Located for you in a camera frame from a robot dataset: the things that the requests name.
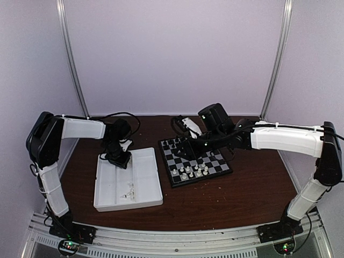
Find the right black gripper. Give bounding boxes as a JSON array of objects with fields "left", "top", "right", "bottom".
[{"left": 174, "top": 128, "right": 226, "bottom": 161}]

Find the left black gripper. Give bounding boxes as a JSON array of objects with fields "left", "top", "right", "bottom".
[{"left": 103, "top": 140, "right": 132, "bottom": 170}]

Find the white plastic compartment tray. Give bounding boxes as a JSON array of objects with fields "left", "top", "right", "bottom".
[{"left": 93, "top": 147, "right": 163, "bottom": 212}]

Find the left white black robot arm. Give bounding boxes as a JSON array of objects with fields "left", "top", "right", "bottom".
[{"left": 26, "top": 111, "right": 136, "bottom": 239}]

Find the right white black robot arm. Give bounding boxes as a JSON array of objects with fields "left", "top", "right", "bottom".
[{"left": 170, "top": 103, "right": 342, "bottom": 238}]

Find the black grey chess board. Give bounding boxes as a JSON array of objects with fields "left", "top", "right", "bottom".
[{"left": 158, "top": 137, "right": 233, "bottom": 188}]

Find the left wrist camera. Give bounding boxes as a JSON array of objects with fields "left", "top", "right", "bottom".
[{"left": 120, "top": 140, "right": 133, "bottom": 152}]

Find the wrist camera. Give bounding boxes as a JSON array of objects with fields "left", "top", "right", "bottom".
[
  {"left": 120, "top": 140, "right": 133, "bottom": 152},
  {"left": 176, "top": 116, "right": 203, "bottom": 139}
]

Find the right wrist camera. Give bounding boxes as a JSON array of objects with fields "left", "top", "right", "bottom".
[{"left": 176, "top": 116, "right": 203, "bottom": 139}]

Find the front aluminium rail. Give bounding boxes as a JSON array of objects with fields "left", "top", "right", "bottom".
[{"left": 19, "top": 212, "right": 333, "bottom": 257}]

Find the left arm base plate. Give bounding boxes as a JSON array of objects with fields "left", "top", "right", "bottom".
[{"left": 49, "top": 224, "right": 96, "bottom": 244}]

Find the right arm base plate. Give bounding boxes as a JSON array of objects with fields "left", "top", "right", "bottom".
[{"left": 257, "top": 222, "right": 303, "bottom": 243}]

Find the left aluminium frame post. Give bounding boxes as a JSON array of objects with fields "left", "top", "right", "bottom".
[{"left": 56, "top": 0, "right": 90, "bottom": 118}]

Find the aluminium frame post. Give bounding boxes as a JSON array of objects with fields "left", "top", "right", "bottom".
[
  {"left": 260, "top": 0, "right": 293, "bottom": 120},
  {"left": 56, "top": 0, "right": 90, "bottom": 118}
]

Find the right aluminium frame post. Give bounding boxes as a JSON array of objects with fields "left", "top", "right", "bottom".
[{"left": 260, "top": 0, "right": 293, "bottom": 120}]

